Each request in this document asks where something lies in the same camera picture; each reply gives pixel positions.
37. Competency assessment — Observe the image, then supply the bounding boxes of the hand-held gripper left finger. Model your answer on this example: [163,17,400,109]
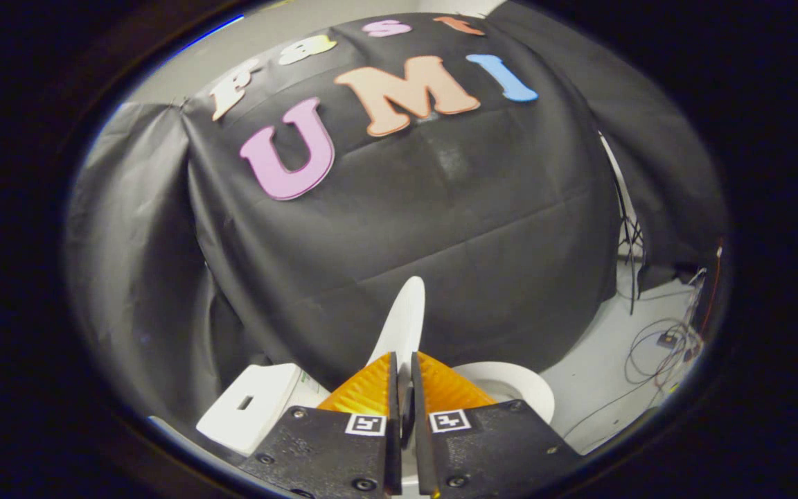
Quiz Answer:
[240,351,404,499]

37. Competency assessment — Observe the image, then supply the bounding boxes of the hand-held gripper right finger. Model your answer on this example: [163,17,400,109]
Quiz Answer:
[410,351,584,499]

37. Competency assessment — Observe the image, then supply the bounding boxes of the white toilet lid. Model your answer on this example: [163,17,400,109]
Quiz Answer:
[367,276,427,448]

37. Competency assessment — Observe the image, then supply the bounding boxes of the white toilet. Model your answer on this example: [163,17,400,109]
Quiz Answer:
[196,361,556,458]

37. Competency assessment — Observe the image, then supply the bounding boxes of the black backdrop cloth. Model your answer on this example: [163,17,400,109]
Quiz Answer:
[63,0,729,432]

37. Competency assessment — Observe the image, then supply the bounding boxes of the black tripod stand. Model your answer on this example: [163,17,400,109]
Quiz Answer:
[598,132,646,317]

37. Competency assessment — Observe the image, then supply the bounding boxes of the tangled floor cables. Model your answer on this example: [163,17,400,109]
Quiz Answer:
[564,305,706,441]

